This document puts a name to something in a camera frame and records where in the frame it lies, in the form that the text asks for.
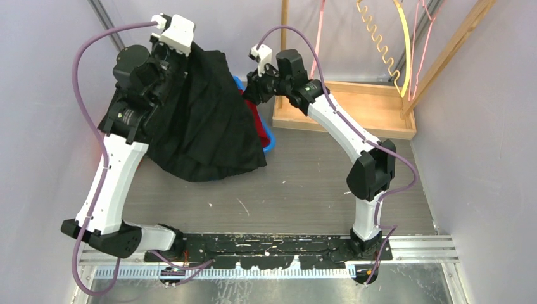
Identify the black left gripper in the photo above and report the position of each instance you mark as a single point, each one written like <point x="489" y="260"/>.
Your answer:
<point x="159" y="47"/>

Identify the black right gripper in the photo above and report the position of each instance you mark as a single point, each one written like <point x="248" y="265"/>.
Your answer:
<point x="254" y="88"/>

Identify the red pleated skirt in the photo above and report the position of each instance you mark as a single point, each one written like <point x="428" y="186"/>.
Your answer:
<point x="259" y="126"/>

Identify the black garment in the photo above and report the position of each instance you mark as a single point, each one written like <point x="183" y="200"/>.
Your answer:
<point x="199" y="144"/>

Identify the pink plastic hanger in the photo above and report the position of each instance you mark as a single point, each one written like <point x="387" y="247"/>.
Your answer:
<point x="318" y="37"/>

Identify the wooden hanger with metal hook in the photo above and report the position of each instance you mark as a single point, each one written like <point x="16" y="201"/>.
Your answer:
<point x="383" y="49"/>

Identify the pink wire hanger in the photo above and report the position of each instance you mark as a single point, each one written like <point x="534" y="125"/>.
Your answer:
<point x="425" y="16"/>

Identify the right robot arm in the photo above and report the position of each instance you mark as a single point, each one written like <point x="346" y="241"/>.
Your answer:
<point x="373" y="160"/>

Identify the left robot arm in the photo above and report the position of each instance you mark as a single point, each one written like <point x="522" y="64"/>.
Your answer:
<point x="135" y="122"/>

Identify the blue plastic bin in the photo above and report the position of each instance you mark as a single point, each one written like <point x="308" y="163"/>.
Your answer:
<point x="250" y="128"/>

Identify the wooden rack base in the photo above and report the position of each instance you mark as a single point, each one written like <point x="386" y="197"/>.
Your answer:
<point x="376" y="107"/>

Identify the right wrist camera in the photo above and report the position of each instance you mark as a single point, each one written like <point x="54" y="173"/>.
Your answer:
<point x="261" y="54"/>

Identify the wooden rack post left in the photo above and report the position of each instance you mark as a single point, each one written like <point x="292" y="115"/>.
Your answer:
<point x="283" y="40"/>

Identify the wooden rack post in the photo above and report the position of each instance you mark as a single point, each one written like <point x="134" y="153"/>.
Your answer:
<point x="283" y="40"/>
<point x="464" y="31"/>

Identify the aluminium frame rail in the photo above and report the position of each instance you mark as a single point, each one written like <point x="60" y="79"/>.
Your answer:
<point x="106" y="21"/>

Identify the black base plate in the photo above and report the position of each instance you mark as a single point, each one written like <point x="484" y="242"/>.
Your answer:
<point x="276" y="251"/>

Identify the wooden rack post right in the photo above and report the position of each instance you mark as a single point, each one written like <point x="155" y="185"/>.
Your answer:
<point x="464" y="31"/>

